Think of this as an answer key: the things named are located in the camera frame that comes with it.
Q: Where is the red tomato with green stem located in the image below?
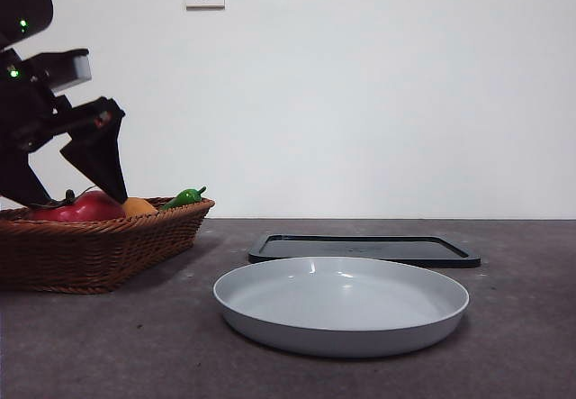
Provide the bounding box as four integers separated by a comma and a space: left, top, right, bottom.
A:
27, 189, 126, 222

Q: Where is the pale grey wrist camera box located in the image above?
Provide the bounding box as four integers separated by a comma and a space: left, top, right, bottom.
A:
22, 49, 94, 95

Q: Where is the black flat tray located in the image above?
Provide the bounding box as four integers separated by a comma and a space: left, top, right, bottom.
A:
247, 233, 482, 269

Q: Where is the green chili pepper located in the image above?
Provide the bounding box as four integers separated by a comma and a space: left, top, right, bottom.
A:
159, 186, 208, 212

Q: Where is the orange round fruit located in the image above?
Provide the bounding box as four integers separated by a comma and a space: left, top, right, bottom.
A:
121, 196, 159, 218

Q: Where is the pale grey round plate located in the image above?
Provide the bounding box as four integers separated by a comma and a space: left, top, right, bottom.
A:
212, 256, 471, 358

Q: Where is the brown wicker basket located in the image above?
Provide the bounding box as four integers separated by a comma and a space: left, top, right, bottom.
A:
0, 196, 216, 295

